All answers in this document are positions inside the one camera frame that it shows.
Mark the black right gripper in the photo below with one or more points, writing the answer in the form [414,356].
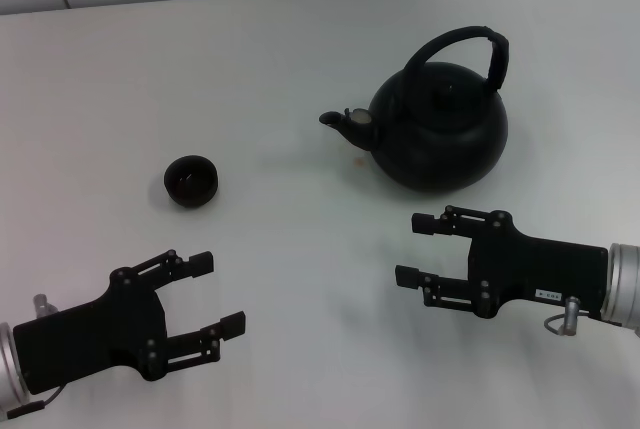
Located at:
[540,269]

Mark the black round teapot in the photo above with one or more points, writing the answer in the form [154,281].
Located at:
[440,149]

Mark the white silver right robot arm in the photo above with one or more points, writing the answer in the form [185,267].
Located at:
[625,279]

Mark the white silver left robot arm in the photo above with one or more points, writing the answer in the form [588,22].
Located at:
[7,364]

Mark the small black teacup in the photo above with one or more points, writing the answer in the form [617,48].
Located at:
[192,195]

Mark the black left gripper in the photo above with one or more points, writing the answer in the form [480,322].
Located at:
[90,339]

